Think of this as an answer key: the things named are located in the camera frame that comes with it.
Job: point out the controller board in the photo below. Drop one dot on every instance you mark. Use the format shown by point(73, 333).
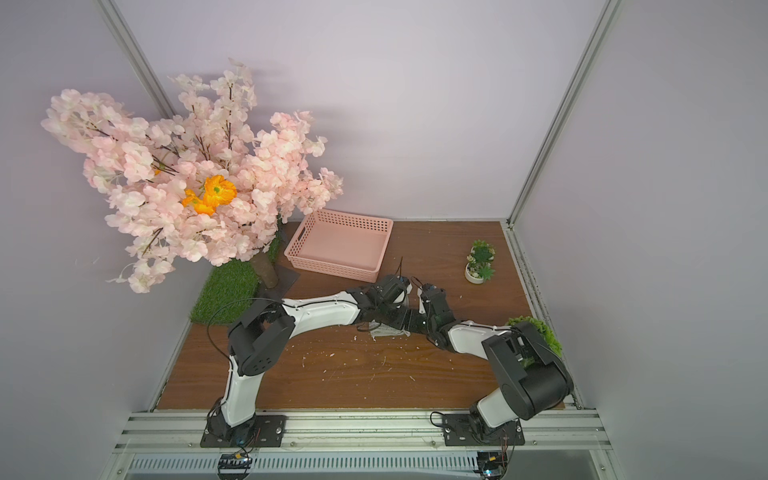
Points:
point(491, 465)
point(234, 466)

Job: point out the dark square tree base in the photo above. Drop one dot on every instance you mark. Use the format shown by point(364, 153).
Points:
point(287, 277)

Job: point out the left controller board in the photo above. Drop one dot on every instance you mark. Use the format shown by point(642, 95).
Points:
point(234, 466)

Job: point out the small succulent in white pot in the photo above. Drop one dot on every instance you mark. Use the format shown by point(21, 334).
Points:
point(479, 266)

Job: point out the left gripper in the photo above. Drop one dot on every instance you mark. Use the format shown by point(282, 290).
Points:
point(395, 288)

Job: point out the green artificial grass mat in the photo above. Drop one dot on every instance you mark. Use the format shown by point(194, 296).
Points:
point(227, 293)

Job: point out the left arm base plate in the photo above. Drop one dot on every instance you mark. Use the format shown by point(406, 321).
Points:
point(258, 431)

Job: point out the pink cherry blossom tree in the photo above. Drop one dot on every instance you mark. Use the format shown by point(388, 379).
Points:
point(143, 168)

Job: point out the green plant near right arm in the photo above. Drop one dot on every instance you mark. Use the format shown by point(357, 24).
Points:
point(544, 331)

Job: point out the grey striped dishcloth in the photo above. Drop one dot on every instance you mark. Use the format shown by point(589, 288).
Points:
point(377, 331)

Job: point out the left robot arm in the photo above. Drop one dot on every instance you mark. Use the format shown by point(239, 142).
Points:
point(257, 340)

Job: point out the right controller board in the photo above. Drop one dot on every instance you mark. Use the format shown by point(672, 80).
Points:
point(491, 465)

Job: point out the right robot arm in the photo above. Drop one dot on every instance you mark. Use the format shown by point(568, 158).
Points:
point(531, 377)

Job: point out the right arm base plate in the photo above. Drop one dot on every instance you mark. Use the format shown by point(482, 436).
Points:
point(468, 430)

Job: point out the aluminium mounting rail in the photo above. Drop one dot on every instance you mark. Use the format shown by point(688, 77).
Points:
point(355, 441)

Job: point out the pink perforated plastic basket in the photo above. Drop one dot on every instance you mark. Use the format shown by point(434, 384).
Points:
point(340, 244)

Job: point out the orange artificial flower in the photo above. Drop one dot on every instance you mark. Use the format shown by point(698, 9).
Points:
point(216, 191)

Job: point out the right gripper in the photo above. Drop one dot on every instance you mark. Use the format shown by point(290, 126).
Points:
point(430, 295)

